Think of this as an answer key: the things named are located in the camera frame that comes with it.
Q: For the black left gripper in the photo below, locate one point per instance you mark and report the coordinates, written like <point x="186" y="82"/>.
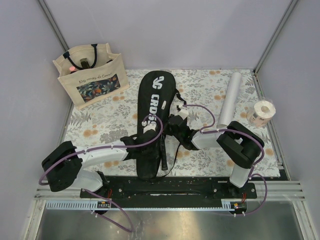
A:
<point x="154" y="155"/>

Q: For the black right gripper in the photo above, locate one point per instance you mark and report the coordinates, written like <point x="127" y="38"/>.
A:
<point x="167" y="131"/>

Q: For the black Crossway racket bag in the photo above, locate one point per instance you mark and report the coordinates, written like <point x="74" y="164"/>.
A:
<point x="156" y="93"/>

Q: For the white shuttlecock tube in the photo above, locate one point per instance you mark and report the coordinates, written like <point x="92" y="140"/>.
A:
<point x="229" y="104"/>

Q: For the white racket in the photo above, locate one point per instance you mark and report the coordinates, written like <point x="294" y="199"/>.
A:
<point x="163" y="153"/>

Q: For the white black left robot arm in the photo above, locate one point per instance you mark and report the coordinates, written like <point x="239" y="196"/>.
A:
<point x="67" y="165"/>

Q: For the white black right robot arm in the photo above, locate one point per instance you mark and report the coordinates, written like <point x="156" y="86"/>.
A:
<point x="243" y="147"/>

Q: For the floral patterned table mat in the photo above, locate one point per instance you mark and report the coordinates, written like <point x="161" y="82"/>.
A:
<point x="205" y="91"/>

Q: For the wrapped toilet paper roll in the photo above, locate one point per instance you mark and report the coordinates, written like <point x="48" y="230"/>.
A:
<point x="261" y="113"/>

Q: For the beige floral tote bag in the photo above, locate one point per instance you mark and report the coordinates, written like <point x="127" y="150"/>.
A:
<point x="106" y="77"/>

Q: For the dark bottle in tote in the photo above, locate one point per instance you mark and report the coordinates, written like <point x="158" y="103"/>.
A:
<point x="84" y="63"/>

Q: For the pink capped bottle in tote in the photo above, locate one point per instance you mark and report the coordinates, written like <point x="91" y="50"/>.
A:
<point x="72" y="69"/>

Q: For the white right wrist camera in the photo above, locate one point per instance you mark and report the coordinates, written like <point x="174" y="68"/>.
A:
<point x="182" y="112"/>

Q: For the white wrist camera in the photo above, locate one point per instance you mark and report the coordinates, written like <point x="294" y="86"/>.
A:
<point x="182" y="112"/>
<point x="148" y="126"/>

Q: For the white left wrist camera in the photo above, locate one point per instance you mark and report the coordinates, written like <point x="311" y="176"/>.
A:
<point x="148" y="126"/>

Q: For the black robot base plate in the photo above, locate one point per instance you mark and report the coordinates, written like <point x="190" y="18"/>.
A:
<point x="174" y="192"/>

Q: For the aluminium frame rail front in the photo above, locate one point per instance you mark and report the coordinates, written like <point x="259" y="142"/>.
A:
<point x="259" y="192"/>

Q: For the aluminium frame post right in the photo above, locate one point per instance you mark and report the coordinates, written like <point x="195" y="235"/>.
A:
<point x="278" y="30"/>

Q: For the aluminium frame post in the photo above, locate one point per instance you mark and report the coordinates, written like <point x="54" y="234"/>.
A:
<point x="53" y="24"/>
<point x="278" y="30"/>

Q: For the aluminium frame post left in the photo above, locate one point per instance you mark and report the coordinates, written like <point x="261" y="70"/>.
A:
<point x="53" y="24"/>

